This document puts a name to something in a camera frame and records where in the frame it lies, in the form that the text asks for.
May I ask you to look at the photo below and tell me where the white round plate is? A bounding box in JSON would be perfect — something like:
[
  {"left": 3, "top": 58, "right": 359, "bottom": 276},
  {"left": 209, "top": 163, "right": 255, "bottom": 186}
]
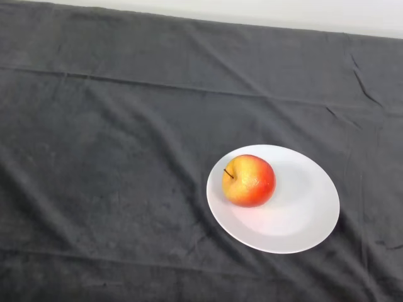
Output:
[{"left": 206, "top": 144, "right": 341, "bottom": 255}]

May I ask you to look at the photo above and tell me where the black cloth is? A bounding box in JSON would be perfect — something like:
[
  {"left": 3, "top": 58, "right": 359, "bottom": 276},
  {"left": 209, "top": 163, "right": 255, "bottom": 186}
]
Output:
[{"left": 0, "top": 0, "right": 403, "bottom": 302}]

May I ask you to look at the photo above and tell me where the red yellow apple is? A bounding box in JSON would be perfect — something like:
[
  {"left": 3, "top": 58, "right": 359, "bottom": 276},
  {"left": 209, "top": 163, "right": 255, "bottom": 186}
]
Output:
[{"left": 221, "top": 154, "right": 276, "bottom": 208}]

